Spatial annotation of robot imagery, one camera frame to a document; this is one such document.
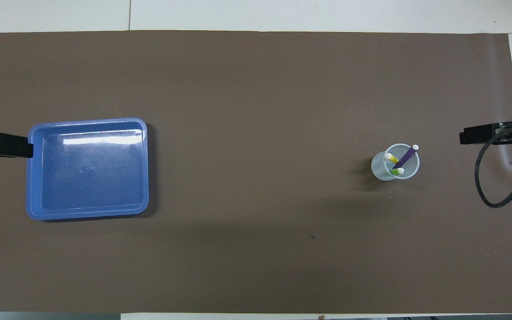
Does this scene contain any blue plastic tray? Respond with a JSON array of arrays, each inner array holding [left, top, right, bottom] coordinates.
[[26, 117, 150, 221]]

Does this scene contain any purple marker pen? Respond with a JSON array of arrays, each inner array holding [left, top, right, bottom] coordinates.
[[392, 144, 420, 170]]

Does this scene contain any brown table mat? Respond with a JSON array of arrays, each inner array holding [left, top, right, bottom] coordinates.
[[0, 30, 512, 314]]

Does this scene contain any black right arm gripper cable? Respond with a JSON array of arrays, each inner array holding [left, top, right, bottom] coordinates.
[[474, 124, 512, 208]]

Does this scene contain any translucent plastic cup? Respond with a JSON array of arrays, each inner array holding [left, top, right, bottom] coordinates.
[[371, 143, 421, 181]]

